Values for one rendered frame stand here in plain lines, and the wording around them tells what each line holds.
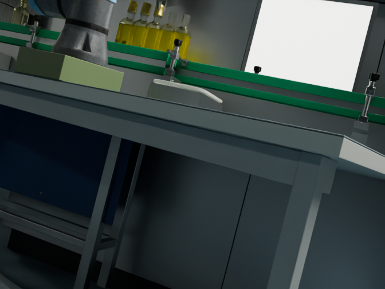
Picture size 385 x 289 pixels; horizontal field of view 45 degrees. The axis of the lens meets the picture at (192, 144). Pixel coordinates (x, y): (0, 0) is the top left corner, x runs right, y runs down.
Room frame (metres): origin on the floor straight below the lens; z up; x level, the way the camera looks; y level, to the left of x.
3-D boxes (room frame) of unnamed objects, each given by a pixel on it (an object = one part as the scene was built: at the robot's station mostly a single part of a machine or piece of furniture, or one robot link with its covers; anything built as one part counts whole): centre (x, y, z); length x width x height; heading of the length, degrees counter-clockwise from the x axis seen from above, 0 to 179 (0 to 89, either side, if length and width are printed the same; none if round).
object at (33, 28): (1.77, 0.71, 0.94); 0.07 x 0.04 x 0.13; 160
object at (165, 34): (1.77, 0.19, 0.99); 0.06 x 0.06 x 0.21; 70
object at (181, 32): (1.75, 0.14, 0.99); 0.06 x 0.06 x 0.21; 69
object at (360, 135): (1.39, -0.48, 0.90); 0.17 x 0.05 x 0.23; 160
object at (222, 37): (1.80, -0.10, 1.15); 0.90 x 0.03 x 0.34; 70
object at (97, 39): (1.26, 0.35, 0.87); 0.15 x 0.15 x 0.10
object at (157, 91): (1.50, 0.04, 0.79); 0.27 x 0.17 x 0.08; 160
